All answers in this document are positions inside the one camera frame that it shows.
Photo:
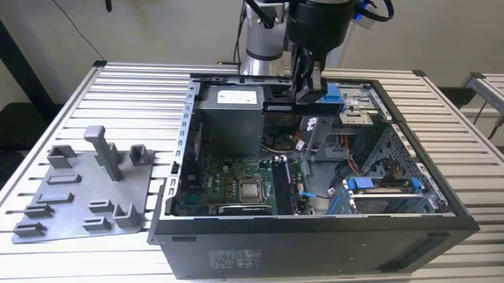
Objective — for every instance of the grey power supply unit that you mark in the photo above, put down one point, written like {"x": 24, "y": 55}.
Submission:
{"x": 231, "y": 126}

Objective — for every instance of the blue plastic drive carrier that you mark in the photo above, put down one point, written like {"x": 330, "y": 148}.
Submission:
{"x": 330, "y": 97}

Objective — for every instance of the black open PC case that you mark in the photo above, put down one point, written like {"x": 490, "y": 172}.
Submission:
{"x": 275, "y": 253}

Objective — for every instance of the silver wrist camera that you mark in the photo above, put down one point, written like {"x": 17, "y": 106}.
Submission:
{"x": 363, "y": 17}

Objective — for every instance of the RAM slot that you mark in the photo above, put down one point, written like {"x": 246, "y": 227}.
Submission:
{"x": 278, "y": 185}
{"x": 282, "y": 185}

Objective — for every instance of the black graphics card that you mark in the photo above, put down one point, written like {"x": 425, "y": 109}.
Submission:
{"x": 243, "y": 210}

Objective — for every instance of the grey plastic parts rack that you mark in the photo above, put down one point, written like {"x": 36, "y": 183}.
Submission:
{"x": 79, "y": 188}

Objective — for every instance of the black chair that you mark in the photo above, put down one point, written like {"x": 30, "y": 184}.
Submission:
{"x": 22, "y": 123}

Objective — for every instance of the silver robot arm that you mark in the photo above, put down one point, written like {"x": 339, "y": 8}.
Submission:
{"x": 260, "y": 50}

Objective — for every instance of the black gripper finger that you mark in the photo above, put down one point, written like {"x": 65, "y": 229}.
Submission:
{"x": 319, "y": 88}
{"x": 302, "y": 79}

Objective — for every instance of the silver CPU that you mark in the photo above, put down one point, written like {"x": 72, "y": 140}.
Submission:
{"x": 251, "y": 190}

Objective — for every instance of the installed RAM stick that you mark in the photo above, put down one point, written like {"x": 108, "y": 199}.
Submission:
{"x": 292, "y": 188}

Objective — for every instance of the green motherboard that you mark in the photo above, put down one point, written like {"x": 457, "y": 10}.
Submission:
{"x": 220, "y": 179}

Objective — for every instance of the black metal pole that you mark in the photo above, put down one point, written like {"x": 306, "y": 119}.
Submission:
{"x": 25, "y": 67}

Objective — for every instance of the metal disk bay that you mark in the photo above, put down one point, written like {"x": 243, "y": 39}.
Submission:
{"x": 355, "y": 112}

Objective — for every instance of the metal slat side table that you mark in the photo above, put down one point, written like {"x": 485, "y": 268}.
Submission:
{"x": 485, "y": 88}

